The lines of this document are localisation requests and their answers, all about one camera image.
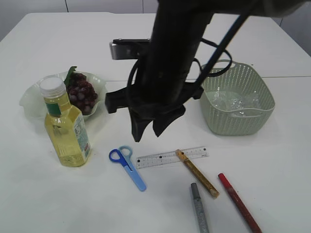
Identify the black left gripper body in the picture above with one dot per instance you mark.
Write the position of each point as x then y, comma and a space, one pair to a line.
163, 61

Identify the blue scissors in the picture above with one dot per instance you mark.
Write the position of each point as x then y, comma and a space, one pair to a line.
122, 155

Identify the red glitter pen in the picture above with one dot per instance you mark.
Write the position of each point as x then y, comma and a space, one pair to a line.
248, 218

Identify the clear plastic sheet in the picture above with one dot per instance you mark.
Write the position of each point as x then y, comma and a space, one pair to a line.
237, 104

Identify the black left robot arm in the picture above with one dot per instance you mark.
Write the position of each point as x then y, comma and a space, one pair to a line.
244, 9

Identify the clear plastic ruler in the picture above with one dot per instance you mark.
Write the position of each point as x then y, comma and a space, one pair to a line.
170, 157

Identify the gold glitter pen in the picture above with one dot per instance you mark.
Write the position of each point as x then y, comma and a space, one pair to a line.
197, 173

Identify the purple grape bunch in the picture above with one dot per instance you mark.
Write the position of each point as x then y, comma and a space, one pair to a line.
80, 91

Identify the yellow oil bottle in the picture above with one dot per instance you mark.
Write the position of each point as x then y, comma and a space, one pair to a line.
64, 124

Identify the silver glitter pen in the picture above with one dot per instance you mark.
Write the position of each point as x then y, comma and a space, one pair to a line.
199, 210

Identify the green plastic basket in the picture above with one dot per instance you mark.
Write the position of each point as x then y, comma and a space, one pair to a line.
243, 79

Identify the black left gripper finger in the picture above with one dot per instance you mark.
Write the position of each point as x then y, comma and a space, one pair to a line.
162, 121
139, 124

